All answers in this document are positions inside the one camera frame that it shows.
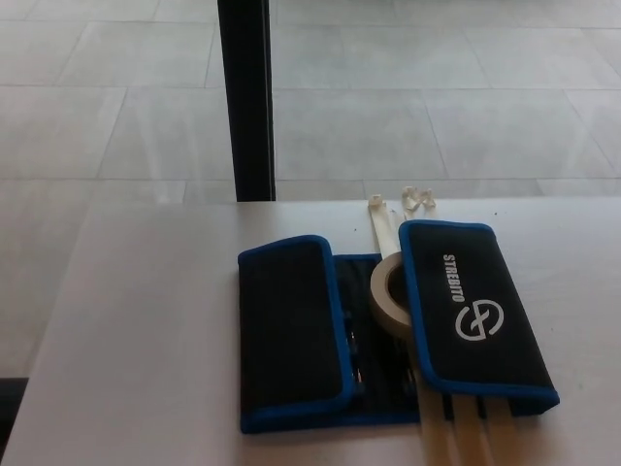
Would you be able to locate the beige masking tape roll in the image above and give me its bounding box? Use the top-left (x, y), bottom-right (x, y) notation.
top-left (369, 251), bottom-right (414, 351)

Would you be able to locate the black vertical post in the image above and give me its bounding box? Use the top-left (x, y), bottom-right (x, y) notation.
top-left (216, 0), bottom-right (278, 203)

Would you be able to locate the black blue-trimmed toolkit case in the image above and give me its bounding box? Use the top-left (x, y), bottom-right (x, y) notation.
top-left (236, 220), bottom-right (562, 422)

